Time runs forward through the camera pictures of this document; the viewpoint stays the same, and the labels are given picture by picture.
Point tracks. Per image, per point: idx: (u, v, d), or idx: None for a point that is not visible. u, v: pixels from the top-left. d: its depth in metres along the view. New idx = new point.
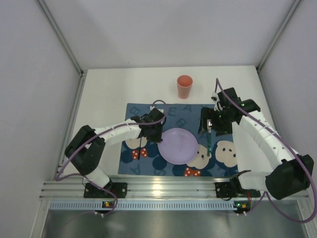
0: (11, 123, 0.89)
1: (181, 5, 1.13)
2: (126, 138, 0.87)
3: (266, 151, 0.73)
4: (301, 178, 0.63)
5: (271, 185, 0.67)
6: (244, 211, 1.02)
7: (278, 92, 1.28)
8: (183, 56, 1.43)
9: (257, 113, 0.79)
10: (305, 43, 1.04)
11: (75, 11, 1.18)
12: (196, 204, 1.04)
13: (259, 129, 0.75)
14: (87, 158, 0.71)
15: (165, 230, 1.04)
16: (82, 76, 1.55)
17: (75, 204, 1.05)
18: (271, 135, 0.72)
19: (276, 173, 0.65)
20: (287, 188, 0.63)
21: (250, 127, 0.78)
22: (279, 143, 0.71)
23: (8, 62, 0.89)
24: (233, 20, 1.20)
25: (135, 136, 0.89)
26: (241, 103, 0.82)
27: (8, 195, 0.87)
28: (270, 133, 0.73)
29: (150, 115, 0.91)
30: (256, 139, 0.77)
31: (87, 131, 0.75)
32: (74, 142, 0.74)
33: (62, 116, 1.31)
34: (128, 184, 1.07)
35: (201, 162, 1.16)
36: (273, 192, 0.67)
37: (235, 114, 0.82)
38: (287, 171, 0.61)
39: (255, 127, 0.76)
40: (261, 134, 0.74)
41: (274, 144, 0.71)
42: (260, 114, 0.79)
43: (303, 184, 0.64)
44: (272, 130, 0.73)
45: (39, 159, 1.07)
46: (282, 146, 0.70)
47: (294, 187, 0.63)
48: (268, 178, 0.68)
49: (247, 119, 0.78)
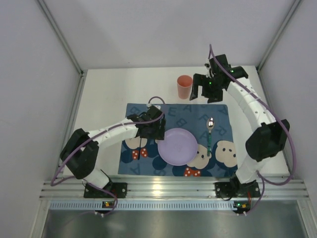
0: (11, 123, 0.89)
1: (180, 5, 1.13)
2: (124, 138, 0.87)
3: (249, 115, 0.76)
4: (278, 141, 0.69)
5: (250, 147, 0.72)
6: (244, 211, 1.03)
7: (278, 92, 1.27)
8: (183, 56, 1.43)
9: (244, 81, 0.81)
10: (305, 43, 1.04)
11: (75, 11, 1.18)
12: (196, 204, 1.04)
13: (244, 94, 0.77)
14: (81, 163, 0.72)
15: (165, 230, 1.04)
16: (82, 76, 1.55)
17: (75, 204, 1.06)
18: (254, 101, 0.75)
19: (255, 135, 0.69)
20: (263, 149, 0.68)
21: (236, 93, 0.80)
22: (261, 108, 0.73)
23: (8, 62, 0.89)
24: (233, 20, 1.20)
25: (133, 136, 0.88)
26: (231, 69, 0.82)
27: (8, 194, 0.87)
28: (254, 98, 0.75)
29: (148, 113, 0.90)
30: (241, 104, 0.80)
31: (81, 134, 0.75)
32: (68, 146, 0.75)
33: (62, 116, 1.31)
34: (128, 184, 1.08)
35: (201, 162, 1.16)
36: (252, 154, 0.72)
37: (224, 81, 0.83)
38: (264, 133, 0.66)
39: (240, 92, 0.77)
40: (245, 99, 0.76)
41: (256, 109, 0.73)
42: (247, 82, 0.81)
43: (278, 146, 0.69)
44: (256, 96, 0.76)
45: (39, 159, 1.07)
46: (264, 110, 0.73)
47: (270, 148, 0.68)
48: (248, 141, 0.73)
49: (234, 85, 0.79)
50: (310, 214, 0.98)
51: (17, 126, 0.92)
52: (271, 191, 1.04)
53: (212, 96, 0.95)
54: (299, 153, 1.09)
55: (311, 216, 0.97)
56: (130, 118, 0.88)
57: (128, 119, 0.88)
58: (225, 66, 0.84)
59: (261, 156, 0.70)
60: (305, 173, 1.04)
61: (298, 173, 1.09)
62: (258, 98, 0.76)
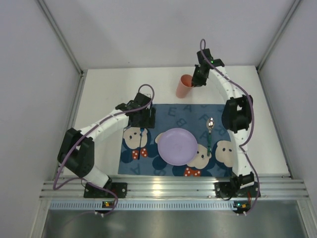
0: (11, 123, 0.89)
1: (180, 5, 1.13)
2: (117, 129, 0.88)
3: (224, 94, 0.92)
4: (245, 113, 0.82)
5: (225, 119, 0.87)
6: (244, 211, 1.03)
7: (278, 92, 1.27)
8: (183, 56, 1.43)
9: (221, 68, 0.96)
10: (305, 43, 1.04)
11: (75, 11, 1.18)
12: (196, 204, 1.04)
13: (220, 78, 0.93)
14: (80, 159, 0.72)
15: (165, 230, 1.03)
16: (82, 76, 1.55)
17: (75, 204, 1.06)
18: (227, 82, 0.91)
19: (226, 108, 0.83)
20: (233, 119, 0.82)
21: (214, 78, 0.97)
22: (232, 88, 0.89)
23: (8, 61, 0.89)
24: (233, 20, 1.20)
25: (125, 125, 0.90)
26: (211, 60, 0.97)
27: (8, 193, 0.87)
28: (227, 80, 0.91)
29: (136, 100, 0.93)
30: (218, 87, 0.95)
31: (74, 133, 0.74)
32: (63, 148, 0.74)
33: (62, 116, 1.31)
34: (128, 184, 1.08)
35: (202, 162, 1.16)
36: (226, 125, 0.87)
37: (204, 69, 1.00)
38: (232, 104, 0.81)
39: (217, 76, 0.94)
40: (220, 81, 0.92)
41: (228, 88, 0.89)
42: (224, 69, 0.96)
43: (245, 117, 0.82)
44: (229, 78, 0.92)
45: (39, 159, 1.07)
46: (234, 89, 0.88)
47: (238, 119, 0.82)
48: (223, 115, 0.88)
49: (213, 71, 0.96)
50: (310, 214, 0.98)
51: (17, 126, 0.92)
52: (271, 191, 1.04)
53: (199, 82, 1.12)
54: (298, 153, 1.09)
55: (311, 216, 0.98)
56: (119, 108, 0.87)
57: (116, 110, 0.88)
58: (208, 57, 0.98)
59: (232, 127, 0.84)
60: (305, 173, 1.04)
61: (298, 173, 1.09)
62: (230, 80, 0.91)
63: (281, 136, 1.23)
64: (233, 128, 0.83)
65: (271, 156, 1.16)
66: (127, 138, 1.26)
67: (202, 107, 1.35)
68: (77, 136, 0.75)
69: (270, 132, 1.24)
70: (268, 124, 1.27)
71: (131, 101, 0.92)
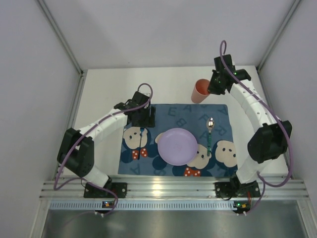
0: (11, 122, 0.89)
1: (180, 5, 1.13)
2: (115, 128, 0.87)
3: (251, 115, 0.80)
4: (279, 142, 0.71)
5: (252, 148, 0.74)
6: (244, 211, 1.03)
7: (278, 92, 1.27)
8: (183, 57, 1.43)
9: (247, 82, 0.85)
10: (305, 43, 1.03)
11: (75, 11, 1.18)
12: (196, 204, 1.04)
13: (247, 96, 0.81)
14: (80, 159, 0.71)
15: (165, 230, 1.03)
16: (82, 76, 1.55)
17: (75, 204, 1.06)
18: (256, 102, 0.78)
19: (256, 136, 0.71)
20: (265, 150, 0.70)
21: (238, 95, 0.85)
22: (263, 109, 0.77)
23: (8, 61, 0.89)
24: (233, 20, 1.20)
25: (123, 125, 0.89)
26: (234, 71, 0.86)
27: (8, 193, 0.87)
28: (256, 100, 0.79)
29: (134, 99, 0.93)
30: (243, 105, 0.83)
31: (73, 133, 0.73)
32: (63, 148, 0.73)
33: (62, 116, 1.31)
34: (128, 184, 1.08)
35: (202, 162, 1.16)
36: (253, 155, 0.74)
37: (225, 81, 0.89)
38: (266, 133, 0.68)
39: (243, 94, 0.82)
40: (247, 100, 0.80)
41: (258, 110, 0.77)
42: (249, 83, 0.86)
43: (280, 148, 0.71)
44: (258, 97, 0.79)
45: (39, 159, 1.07)
46: (265, 112, 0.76)
47: (272, 149, 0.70)
48: (250, 142, 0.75)
49: (237, 87, 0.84)
50: (310, 214, 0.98)
51: (17, 126, 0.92)
52: (271, 191, 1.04)
53: (217, 90, 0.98)
54: (299, 153, 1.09)
55: (311, 216, 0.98)
56: (118, 107, 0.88)
57: (115, 109, 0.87)
58: (230, 67, 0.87)
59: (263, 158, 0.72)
60: (305, 173, 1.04)
61: (298, 173, 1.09)
62: (259, 99, 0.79)
63: None
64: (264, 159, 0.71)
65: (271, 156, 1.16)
66: (127, 138, 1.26)
67: (202, 107, 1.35)
68: (77, 136, 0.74)
69: None
70: None
71: (129, 100, 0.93)
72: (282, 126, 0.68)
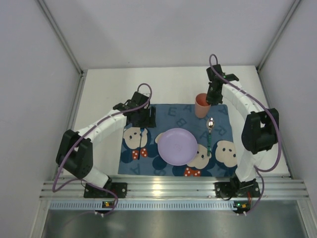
0: (11, 122, 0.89)
1: (180, 5, 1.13)
2: (115, 129, 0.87)
3: (241, 109, 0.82)
4: (270, 131, 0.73)
5: (246, 138, 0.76)
6: (244, 211, 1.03)
7: (278, 92, 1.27)
8: (183, 57, 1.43)
9: (235, 83, 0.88)
10: (305, 43, 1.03)
11: (75, 11, 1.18)
12: (196, 204, 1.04)
13: (235, 92, 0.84)
14: (79, 160, 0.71)
15: (165, 230, 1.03)
16: (82, 76, 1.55)
17: (75, 204, 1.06)
18: (243, 96, 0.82)
19: (246, 124, 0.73)
20: (256, 138, 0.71)
21: (228, 94, 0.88)
22: (250, 101, 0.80)
23: (8, 61, 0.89)
24: (233, 20, 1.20)
25: (122, 125, 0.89)
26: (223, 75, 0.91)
27: (8, 193, 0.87)
28: (243, 94, 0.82)
29: (133, 99, 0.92)
30: (234, 102, 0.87)
31: (72, 135, 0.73)
32: (62, 149, 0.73)
33: (62, 116, 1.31)
34: (128, 184, 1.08)
35: (202, 162, 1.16)
36: (247, 145, 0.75)
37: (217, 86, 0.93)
38: (254, 119, 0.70)
39: (232, 91, 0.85)
40: (236, 95, 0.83)
41: (246, 102, 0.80)
42: (238, 83, 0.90)
43: (271, 136, 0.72)
44: (246, 92, 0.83)
45: (39, 159, 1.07)
46: (253, 103, 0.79)
47: (264, 137, 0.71)
48: (243, 133, 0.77)
49: (226, 87, 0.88)
50: (310, 214, 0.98)
51: (17, 126, 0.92)
52: (271, 191, 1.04)
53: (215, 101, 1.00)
54: (299, 153, 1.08)
55: (311, 216, 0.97)
56: (117, 108, 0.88)
57: (114, 110, 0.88)
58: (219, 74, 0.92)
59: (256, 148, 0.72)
60: (305, 173, 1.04)
61: (298, 173, 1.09)
62: (247, 93, 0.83)
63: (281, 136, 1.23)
64: (257, 148, 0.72)
65: (271, 156, 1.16)
66: (127, 138, 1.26)
67: None
68: (75, 137, 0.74)
69: None
70: None
71: (129, 101, 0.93)
72: (269, 113, 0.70)
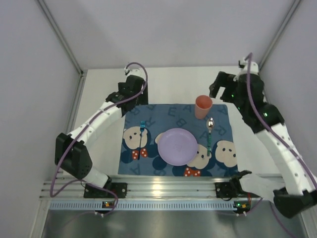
0: (11, 123, 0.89)
1: (180, 5, 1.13)
2: (110, 122, 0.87)
3: (286, 174, 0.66)
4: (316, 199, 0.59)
5: (283, 207, 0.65)
6: (244, 211, 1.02)
7: (278, 93, 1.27)
8: (183, 56, 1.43)
9: (280, 129, 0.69)
10: (305, 44, 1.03)
11: (75, 11, 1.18)
12: (196, 204, 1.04)
13: (282, 149, 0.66)
14: (75, 163, 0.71)
15: (165, 230, 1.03)
16: (82, 76, 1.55)
17: (75, 204, 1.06)
18: (294, 159, 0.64)
19: (290, 198, 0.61)
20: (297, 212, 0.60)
21: (269, 144, 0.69)
22: (301, 170, 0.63)
23: (8, 61, 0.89)
24: (233, 20, 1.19)
25: (118, 116, 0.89)
26: (263, 112, 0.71)
27: (8, 194, 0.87)
28: (294, 156, 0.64)
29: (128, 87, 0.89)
30: (276, 157, 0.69)
31: (65, 138, 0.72)
32: (57, 154, 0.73)
33: (62, 116, 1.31)
34: (128, 184, 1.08)
35: (201, 162, 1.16)
36: (283, 211, 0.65)
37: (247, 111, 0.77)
38: (306, 203, 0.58)
39: (277, 146, 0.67)
40: (283, 158, 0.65)
41: (295, 170, 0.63)
42: (283, 130, 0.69)
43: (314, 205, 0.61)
44: (297, 152, 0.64)
45: (39, 160, 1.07)
46: (304, 173, 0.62)
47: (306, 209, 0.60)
48: (280, 198, 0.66)
49: (269, 135, 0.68)
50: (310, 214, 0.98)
51: (17, 126, 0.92)
52: None
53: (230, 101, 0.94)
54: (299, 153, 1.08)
55: (311, 216, 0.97)
56: (110, 99, 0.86)
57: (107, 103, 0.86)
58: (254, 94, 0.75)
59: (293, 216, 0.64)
60: None
61: None
62: (299, 156, 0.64)
63: None
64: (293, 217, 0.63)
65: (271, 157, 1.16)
66: (127, 138, 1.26)
67: None
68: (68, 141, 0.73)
69: None
70: None
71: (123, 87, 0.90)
72: None
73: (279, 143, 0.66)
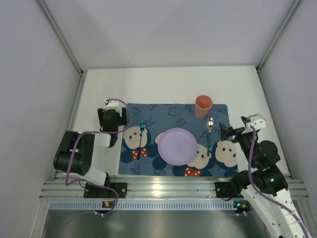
0: (11, 123, 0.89)
1: (180, 5, 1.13)
2: (103, 144, 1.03)
3: (286, 232, 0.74)
4: None
5: None
6: (244, 211, 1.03)
7: (278, 93, 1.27)
8: (183, 56, 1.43)
9: (284, 193, 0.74)
10: (305, 44, 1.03)
11: (75, 11, 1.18)
12: (196, 204, 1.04)
13: (285, 213, 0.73)
14: (85, 148, 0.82)
15: (165, 230, 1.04)
16: (82, 76, 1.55)
17: (75, 204, 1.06)
18: (295, 222, 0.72)
19: None
20: None
21: (273, 205, 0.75)
22: (301, 232, 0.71)
23: (8, 61, 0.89)
24: (233, 20, 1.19)
25: (108, 144, 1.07)
26: (270, 179, 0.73)
27: (8, 194, 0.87)
28: (295, 219, 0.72)
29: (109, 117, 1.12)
30: (277, 215, 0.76)
31: (72, 132, 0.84)
32: (62, 146, 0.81)
33: (62, 116, 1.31)
34: (128, 184, 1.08)
35: (202, 161, 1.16)
36: None
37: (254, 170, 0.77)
38: None
39: (281, 210, 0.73)
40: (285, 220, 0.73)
41: (296, 233, 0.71)
42: (286, 194, 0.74)
43: None
44: (298, 216, 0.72)
45: (40, 160, 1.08)
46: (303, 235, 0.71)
47: None
48: None
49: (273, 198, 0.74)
50: (311, 214, 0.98)
51: (17, 126, 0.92)
52: None
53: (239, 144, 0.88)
54: (299, 153, 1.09)
55: (311, 216, 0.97)
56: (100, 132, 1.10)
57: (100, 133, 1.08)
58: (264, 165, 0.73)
59: None
60: (305, 173, 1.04)
61: (298, 173, 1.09)
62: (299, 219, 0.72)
63: (281, 136, 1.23)
64: None
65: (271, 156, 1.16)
66: (127, 138, 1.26)
67: None
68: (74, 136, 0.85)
69: (270, 132, 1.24)
70: (268, 124, 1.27)
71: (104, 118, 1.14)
72: None
73: (282, 208, 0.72)
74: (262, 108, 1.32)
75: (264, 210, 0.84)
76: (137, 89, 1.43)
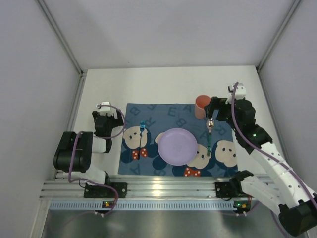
0: (11, 123, 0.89)
1: (180, 5, 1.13)
2: (99, 149, 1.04)
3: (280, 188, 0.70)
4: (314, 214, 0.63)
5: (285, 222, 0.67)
6: (244, 211, 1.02)
7: (278, 93, 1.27)
8: (183, 56, 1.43)
9: (269, 146, 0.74)
10: (305, 44, 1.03)
11: (75, 11, 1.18)
12: (197, 204, 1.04)
13: (273, 164, 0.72)
14: (84, 145, 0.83)
15: (165, 230, 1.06)
16: (82, 76, 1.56)
17: (75, 204, 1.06)
18: (286, 172, 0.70)
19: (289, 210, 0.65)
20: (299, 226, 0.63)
21: (262, 160, 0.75)
22: (294, 181, 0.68)
23: (7, 61, 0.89)
24: (233, 20, 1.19)
25: (104, 148, 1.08)
26: (252, 133, 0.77)
27: (8, 194, 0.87)
28: (285, 169, 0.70)
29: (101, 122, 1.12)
30: (269, 173, 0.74)
31: (70, 133, 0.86)
32: (61, 146, 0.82)
33: (62, 116, 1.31)
34: (128, 184, 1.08)
35: (202, 162, 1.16)
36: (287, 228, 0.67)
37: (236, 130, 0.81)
38: (304, 210, 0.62)
39: (268, 162, 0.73)
40: (276, 172, 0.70)
41: (289, 182, 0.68)
42: (272, 147, 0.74)
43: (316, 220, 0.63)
44: (288, 166, 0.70)
45: (40, 159, 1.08)
46: (297, 184, 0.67)
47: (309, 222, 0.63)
48: (281, 213, 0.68)
49: (259, 153, 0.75)
50: None
51: (17, 126, 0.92)
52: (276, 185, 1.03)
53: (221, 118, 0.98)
54: (299, 153, 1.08)
55: None
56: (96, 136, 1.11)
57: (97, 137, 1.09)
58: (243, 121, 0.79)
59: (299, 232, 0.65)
60: (305, 172, 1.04)
61: (298, 173, 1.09)
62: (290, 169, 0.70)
63: (281, 136, 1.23)
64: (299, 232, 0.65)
65: None
66: (127, 138, 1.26)
67: None
68: (73, 136, 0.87)
69: (270, 132, 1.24)
70: (268, 124, 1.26)
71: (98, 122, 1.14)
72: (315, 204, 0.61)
73: (269, 158, 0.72)
74: (262, 108, 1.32)
75: (261, 191, 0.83)
76: (137, 89, 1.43)
